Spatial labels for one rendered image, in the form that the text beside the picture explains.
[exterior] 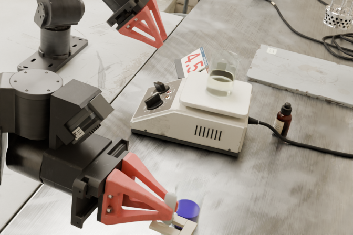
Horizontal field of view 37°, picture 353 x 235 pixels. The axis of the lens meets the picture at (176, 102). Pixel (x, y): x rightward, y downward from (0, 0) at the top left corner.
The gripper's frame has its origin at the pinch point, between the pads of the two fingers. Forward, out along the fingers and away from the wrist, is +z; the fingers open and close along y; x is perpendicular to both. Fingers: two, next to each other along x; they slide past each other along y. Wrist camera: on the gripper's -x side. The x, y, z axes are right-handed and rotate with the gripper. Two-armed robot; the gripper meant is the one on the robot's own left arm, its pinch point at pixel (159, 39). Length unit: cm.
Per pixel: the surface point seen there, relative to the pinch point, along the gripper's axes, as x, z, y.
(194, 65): 5.4, 11.5, 16.3
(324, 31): -13, 37, 59
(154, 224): -4.6, 8.9, -45.1
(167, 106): 3.2, 8.4, -9.8
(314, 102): -9.9, 34.0, 15.6
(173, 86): 3.5, 8.2, -2.0
